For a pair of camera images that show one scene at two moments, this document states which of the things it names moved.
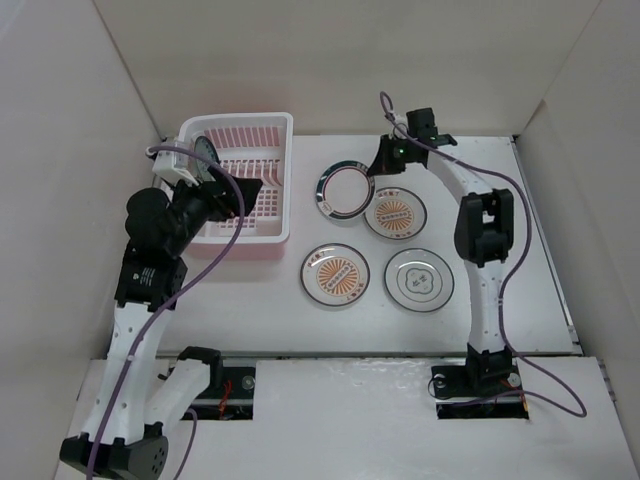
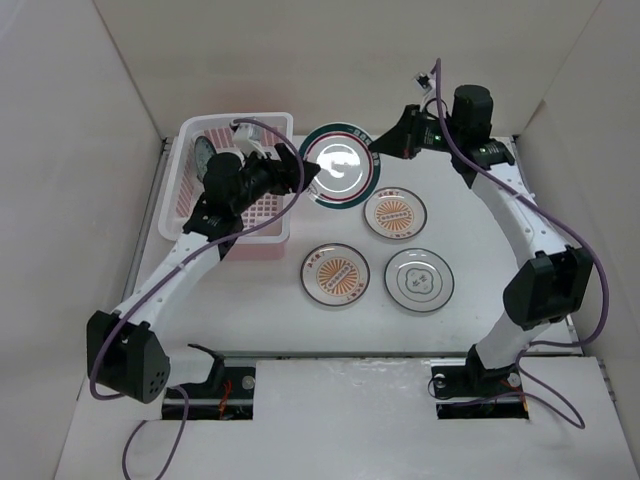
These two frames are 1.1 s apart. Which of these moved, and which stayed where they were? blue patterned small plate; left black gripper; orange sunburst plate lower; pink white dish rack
Moved: left black gripper
Stayed: blue patterned small plate; orange sunburst plate lower; pink white dish rack
